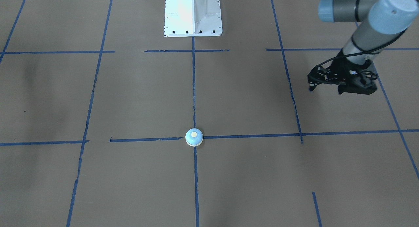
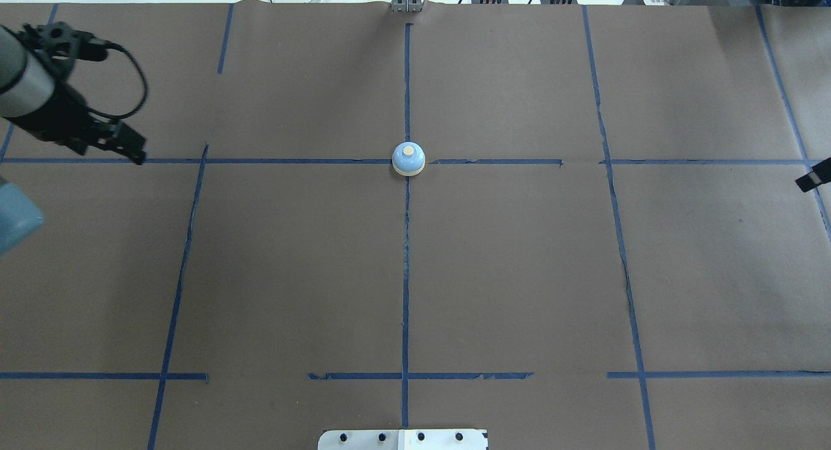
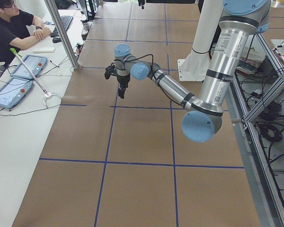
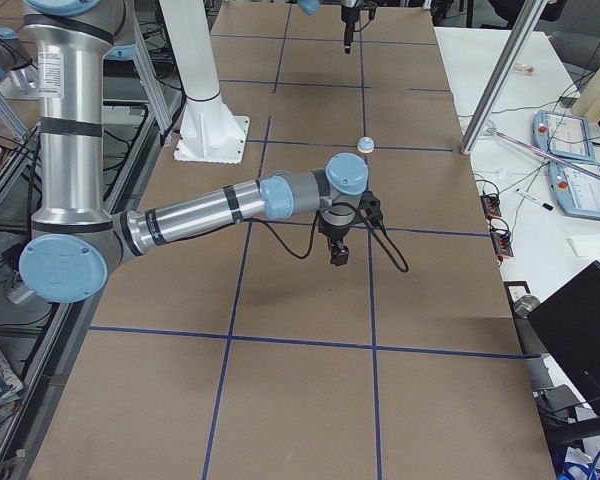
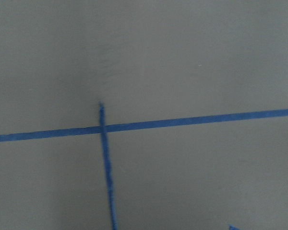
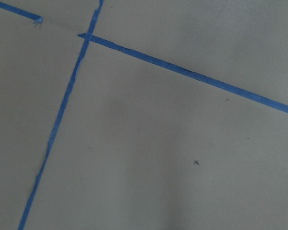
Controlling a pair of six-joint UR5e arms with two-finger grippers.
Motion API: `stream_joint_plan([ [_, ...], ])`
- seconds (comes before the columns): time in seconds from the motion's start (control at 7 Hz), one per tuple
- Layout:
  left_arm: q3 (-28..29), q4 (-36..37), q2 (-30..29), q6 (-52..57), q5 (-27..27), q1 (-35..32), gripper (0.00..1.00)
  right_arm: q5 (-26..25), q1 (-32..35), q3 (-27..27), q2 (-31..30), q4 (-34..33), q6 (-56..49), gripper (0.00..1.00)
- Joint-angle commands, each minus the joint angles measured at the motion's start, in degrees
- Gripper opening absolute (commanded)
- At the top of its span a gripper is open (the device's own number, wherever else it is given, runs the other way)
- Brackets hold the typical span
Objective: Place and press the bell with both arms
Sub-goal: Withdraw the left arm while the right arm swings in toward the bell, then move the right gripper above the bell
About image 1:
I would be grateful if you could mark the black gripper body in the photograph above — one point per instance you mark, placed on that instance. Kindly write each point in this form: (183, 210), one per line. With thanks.
(340, 70)

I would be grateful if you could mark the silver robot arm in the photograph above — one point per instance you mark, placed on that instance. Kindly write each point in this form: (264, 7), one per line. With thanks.
(382, 22)

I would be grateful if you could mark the brown paper table cover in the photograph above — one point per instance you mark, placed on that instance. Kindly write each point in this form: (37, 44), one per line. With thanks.
(96, 102)

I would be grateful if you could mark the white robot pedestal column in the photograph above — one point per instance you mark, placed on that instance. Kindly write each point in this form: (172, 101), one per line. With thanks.
(190, 18)

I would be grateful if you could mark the blue and cream bell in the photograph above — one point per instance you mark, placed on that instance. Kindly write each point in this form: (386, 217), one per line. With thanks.
(194, 137)

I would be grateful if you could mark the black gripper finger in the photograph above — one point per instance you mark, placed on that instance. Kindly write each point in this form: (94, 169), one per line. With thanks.
(320, 75)

